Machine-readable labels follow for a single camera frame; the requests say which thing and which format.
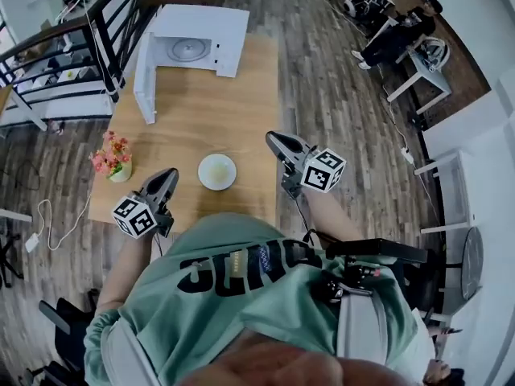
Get white plate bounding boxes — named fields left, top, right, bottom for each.
left=197, top=153, right=237, bottom=191

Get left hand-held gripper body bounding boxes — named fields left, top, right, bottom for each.
left=111, top=192, right=175, bottom=240

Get black office chair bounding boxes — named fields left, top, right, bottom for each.
left=0, top=231, right=25, bottom=289
left=38, top=291, right=101, bottom=377

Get white cable with adapter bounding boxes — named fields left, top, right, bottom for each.
left=24, top=193, right=93, bottom=253

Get green printed t-shirt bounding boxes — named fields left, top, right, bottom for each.
left=84, top=213, right=419, bottom=386

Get white microwave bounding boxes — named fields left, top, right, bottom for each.
left=133, top=4, right=250, bottom=125

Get yellowish residue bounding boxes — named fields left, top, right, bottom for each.
left=207, top=161, right=230, bottom=183

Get person's right forearm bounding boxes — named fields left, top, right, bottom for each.
left=305, top=187, right=365, bottom=243

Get white shelf unit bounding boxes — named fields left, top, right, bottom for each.
left=414, top=149, right=484, bottom=235

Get pink flowers in pale pot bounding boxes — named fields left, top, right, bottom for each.
left=90, top=130, right=133, bottom=183

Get person's left forearm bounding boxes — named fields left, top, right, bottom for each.
left=96, top=231, right=159, bottom=315

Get glass turntable plate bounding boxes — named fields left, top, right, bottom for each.
left=167, top=38, right=212, bottom=62

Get person's head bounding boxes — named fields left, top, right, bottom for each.
left=180, top=331, right=403, bottom=386

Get black flat box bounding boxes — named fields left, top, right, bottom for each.
left=325, top=238, right=428, bottom=265

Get round dark table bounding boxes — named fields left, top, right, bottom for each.
left=460, top=226, right=484, bottom=302

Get black metal railing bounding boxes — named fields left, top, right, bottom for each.
left=0, top=0, right=164, bottom=106

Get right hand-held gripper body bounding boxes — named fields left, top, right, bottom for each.
left=280, top=146, right=347, bottom=200

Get grey shoulder strap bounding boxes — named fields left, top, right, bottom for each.
left=336, top=289, right=389, bottom=365
left=102, top=319, right=162, bottom=386

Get black clamp mount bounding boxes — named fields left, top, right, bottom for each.
left=317, top=263, right=381, bottom=305

